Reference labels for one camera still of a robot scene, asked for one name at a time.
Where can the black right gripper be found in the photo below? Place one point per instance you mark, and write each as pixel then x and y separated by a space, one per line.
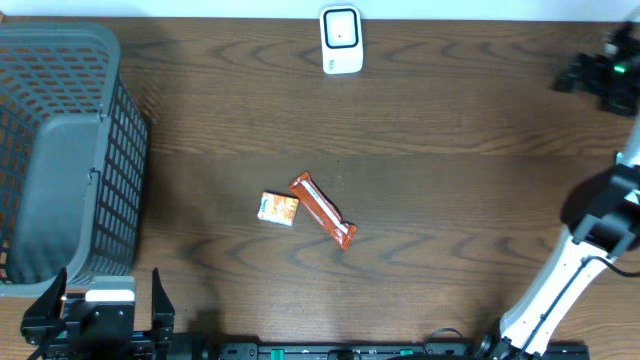
pixel 606 64

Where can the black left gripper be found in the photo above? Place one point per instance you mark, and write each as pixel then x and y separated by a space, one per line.
pixel 158 337

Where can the small orange box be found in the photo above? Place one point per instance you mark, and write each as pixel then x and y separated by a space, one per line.
pixel 277 209

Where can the red orange snack bar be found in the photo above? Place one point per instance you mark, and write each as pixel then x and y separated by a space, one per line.
pixel 322 210

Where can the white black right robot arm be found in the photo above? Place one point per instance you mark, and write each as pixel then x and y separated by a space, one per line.
pixel 600 217

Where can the white barcode scanner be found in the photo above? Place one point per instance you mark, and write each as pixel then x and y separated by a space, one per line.
pixel 341 40

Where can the grey plastic shopping basket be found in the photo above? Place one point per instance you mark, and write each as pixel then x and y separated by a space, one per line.
pixel 73 154

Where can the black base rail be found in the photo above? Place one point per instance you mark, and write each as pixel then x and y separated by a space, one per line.
pixel 193 346

